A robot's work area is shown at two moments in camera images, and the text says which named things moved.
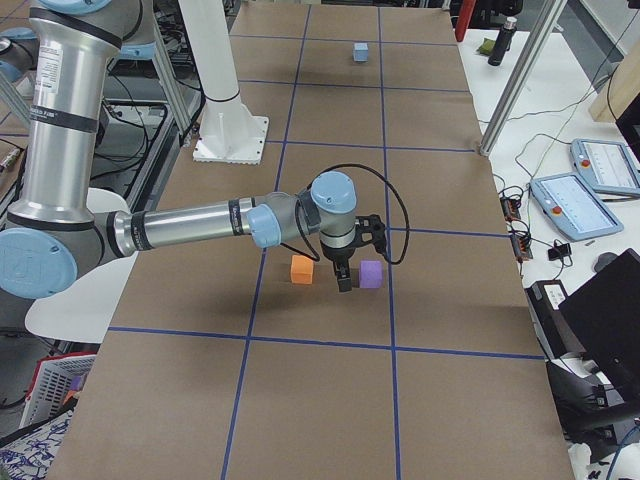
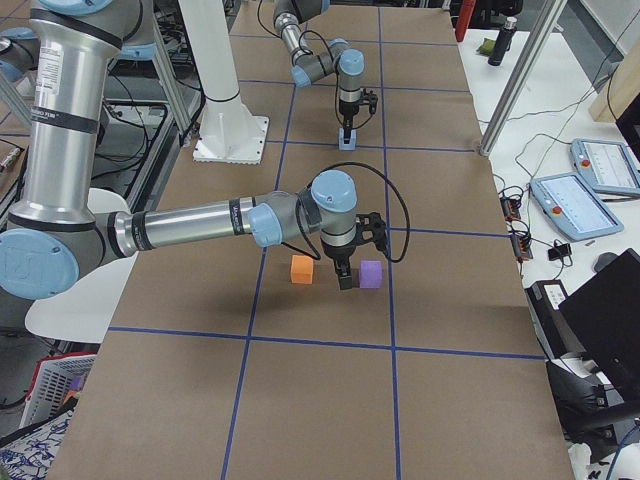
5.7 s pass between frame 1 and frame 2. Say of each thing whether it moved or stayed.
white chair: stayed
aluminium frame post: stayed
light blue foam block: moved
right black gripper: stayed
